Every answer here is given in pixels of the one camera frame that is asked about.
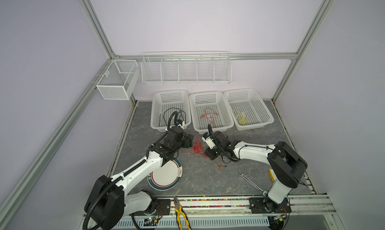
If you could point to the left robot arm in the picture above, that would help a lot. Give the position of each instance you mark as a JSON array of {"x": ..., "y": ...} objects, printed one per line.
[{"x": 110, "y": 198}]

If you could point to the white plastic basket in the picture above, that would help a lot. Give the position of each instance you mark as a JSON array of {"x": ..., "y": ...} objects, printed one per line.
[
  {"x": 166, "y": 102},
  {"x": 248, "y": 109},
  {"x": 210, "y": 108}
]

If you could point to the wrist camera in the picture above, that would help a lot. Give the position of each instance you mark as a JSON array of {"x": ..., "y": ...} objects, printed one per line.
[
  {"x": 179, "y": 123},
  {"x": 208, "y": 140}
]

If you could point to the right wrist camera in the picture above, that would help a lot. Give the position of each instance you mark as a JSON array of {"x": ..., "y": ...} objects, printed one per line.
[{"x": 208, "y": 140}]

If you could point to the silver wrench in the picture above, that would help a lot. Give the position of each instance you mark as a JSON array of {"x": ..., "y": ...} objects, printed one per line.
[{"x": 252, "y": 183}]

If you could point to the green rimmed white plate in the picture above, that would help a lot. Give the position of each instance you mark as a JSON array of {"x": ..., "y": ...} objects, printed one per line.
[{"x": 166, "y": 177}]

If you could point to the white wire wall shelf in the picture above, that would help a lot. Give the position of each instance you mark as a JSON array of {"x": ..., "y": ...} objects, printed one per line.
[{"x": 186, "y": 67}]

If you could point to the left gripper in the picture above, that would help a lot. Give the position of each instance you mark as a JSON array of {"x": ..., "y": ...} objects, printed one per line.
[{"x": 188, "y": 141}]

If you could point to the middle white plastic basket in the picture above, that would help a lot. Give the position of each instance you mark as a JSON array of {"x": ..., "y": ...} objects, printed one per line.
[{"x": 210, "y": 108}]

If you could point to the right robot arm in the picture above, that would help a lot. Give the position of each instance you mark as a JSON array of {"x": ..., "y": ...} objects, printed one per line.
[{"x": 286, "y": 164}]

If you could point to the yellow handled pliers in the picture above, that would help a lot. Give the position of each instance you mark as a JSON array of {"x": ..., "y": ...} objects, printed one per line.
[{"x": 179, "y": 212}]

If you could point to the white mesh wall box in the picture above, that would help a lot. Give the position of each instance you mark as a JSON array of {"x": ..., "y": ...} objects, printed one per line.
[{"x": 118, "y": 80}]

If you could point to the white yellow work glove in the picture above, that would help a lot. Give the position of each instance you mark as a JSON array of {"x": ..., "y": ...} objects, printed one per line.
[{"x": 272, "y": 174}]

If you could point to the right white plastic basket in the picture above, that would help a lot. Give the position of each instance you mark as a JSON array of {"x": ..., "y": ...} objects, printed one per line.
[{"x": 248, "y": 109}]

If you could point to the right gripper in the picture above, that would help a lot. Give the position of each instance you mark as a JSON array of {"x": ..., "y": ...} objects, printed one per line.
[{"x": 209, "y": 154}]

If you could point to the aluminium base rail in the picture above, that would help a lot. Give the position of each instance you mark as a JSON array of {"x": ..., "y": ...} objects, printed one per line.
[{"x": 216, "y": 206}]

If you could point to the left white plastic basket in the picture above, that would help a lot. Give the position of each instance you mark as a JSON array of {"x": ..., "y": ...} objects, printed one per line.
[{"x": 166, "y": 102}]

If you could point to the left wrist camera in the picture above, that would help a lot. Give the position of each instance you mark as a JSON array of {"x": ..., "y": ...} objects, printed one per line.
[{"x": 179, "y": 123}]

